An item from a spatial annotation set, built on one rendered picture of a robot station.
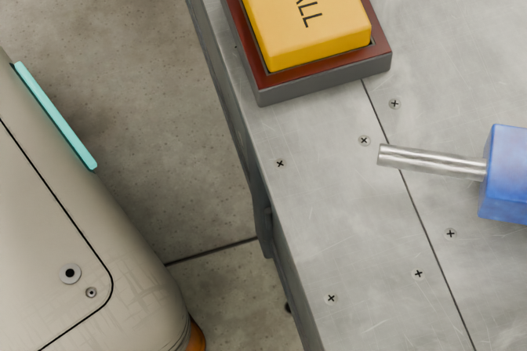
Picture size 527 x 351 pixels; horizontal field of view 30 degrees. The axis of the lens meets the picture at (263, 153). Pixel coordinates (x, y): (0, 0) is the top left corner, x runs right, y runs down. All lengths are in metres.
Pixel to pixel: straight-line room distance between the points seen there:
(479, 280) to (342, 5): 0.17
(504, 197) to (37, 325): 0.68
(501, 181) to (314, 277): 0.11
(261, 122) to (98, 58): 1.01
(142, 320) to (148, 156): 0.43
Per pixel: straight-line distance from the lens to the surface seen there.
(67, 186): 1.14
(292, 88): 0.55
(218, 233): 1.39
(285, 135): 0.55
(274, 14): 0.55
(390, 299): 0.52
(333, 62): 0.55
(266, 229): 1.26
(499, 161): 0.51
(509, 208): 0.51
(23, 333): 1.09
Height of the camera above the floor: 1.29
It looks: 63 degrees down
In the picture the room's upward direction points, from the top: 4 degrees counter-clockwise
